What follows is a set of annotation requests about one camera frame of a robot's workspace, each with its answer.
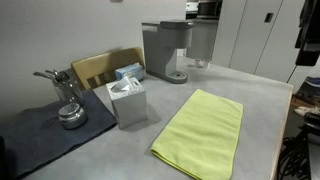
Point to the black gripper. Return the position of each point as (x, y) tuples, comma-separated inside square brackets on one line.
[(311, 23)]

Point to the yellow microfiber towel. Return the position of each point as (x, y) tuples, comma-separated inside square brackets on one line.
[(203, 133)]

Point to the striped folded fabric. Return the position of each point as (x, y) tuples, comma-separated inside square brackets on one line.
[(309, 89)]

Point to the white cabinet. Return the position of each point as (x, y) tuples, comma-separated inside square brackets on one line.
[(253, 40)]

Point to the white crumpled item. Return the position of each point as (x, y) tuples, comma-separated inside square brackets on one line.
[(308, 110)]

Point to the small white cup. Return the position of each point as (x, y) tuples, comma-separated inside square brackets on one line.
[(207, 64), (198, 63)]

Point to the dark microwave oven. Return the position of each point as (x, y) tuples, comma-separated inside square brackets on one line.
[(209, 8)]

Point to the grey coffee machine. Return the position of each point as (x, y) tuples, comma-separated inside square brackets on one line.
[(160, 50)]

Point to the blue tissue pack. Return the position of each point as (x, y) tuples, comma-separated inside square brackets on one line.
[(128, 71)]

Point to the grey cube tissue box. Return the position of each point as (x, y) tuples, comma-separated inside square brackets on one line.
[(130, 106)]

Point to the wooden chair back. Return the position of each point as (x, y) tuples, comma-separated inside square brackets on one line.
[(100, 63)]

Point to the glass jar with metal utensils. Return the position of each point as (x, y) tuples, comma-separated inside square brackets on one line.
[(68, 91)]

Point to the dark blue cloth mat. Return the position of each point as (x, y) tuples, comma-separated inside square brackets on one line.
[(33, 140)]

